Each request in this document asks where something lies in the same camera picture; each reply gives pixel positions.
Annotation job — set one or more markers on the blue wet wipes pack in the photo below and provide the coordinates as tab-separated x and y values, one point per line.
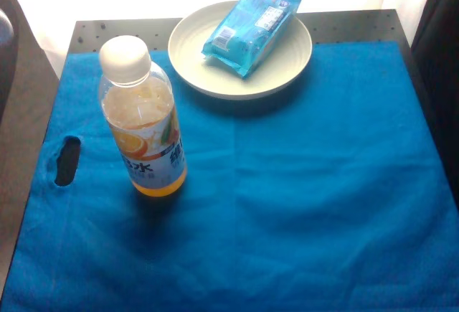
247	32

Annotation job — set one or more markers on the orange juice bottle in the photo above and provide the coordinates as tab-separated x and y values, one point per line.
143	129

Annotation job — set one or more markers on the cream round plate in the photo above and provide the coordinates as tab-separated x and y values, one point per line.
190	61

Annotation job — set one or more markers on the blue cloth bag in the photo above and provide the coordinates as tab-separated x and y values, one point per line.
287	201

